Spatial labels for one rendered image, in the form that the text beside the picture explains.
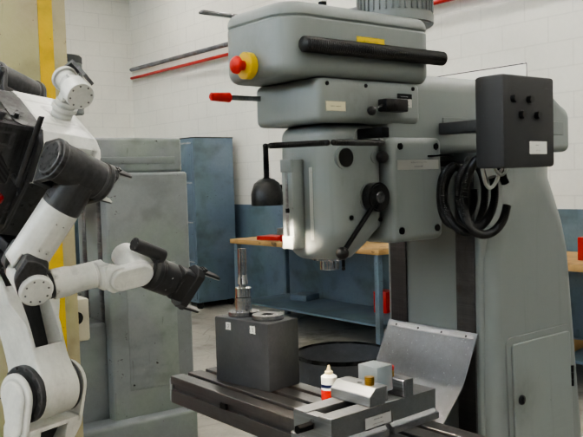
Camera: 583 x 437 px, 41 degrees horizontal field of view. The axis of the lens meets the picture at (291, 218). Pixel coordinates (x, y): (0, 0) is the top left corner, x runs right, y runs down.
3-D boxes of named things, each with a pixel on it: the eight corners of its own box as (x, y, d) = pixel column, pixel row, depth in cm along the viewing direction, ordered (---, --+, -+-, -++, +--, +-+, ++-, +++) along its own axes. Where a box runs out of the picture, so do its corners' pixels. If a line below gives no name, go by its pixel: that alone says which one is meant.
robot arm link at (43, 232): (-3, 296, 171) (53, 211, 170) (-18, 268, 181) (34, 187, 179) (42, 310, 179) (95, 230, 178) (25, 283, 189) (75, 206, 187)
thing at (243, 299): (232, 311, 226) (232, 290, 225) (241, 309, 230) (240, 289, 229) (245, 312, 223) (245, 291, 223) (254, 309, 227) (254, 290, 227)
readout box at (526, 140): (508, 167, 174) (507, 72, 173) (474, 168, 181) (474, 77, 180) (559, 166, 186) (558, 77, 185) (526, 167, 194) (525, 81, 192)
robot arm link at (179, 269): (186, 316, 206) (151, 303, 198) (170, 297, 213) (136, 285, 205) (212, 276, 205) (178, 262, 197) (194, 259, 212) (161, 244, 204)
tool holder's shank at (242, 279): (235, 287, 225) (233, 249, 225) (241, 285, 228) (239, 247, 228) (244, 288, 224) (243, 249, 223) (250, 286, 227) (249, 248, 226)
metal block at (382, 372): (377, 394, 178) (376, 368, 178) (358, 389, 183) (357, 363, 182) (392, 389, 182) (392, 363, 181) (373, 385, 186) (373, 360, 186)
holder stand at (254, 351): (269, 393, 212) (267, 319, 211) (216, 380, 227) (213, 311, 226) (300, 383, 221) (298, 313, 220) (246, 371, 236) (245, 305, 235)
